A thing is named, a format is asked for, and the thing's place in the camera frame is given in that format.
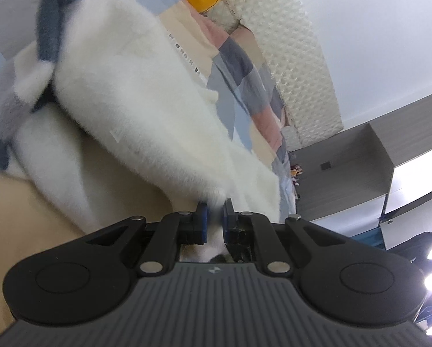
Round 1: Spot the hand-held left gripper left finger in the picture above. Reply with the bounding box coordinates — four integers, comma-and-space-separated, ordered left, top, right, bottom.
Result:
85, 202, 210, 274

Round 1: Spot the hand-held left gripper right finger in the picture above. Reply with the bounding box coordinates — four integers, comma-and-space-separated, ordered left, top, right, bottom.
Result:
222, 198, 349, 274

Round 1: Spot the white fluffy garment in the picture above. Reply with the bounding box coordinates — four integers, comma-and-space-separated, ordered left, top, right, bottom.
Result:
0, 0, 282, 264

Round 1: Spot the row of cosmetic bottles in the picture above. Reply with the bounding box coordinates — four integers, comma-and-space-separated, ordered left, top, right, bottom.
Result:
290, 164, 305, 189

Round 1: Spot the grey built-in cabinet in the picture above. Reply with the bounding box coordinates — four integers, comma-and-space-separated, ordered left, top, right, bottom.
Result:
288, 87, 432, 252

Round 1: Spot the pastel patchwork quilt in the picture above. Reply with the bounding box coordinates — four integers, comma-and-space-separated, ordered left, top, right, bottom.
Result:
0, 0, 299, 333

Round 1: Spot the cream quilted headboard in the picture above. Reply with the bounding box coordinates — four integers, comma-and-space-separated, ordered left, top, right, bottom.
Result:
205, 0, 344, 145

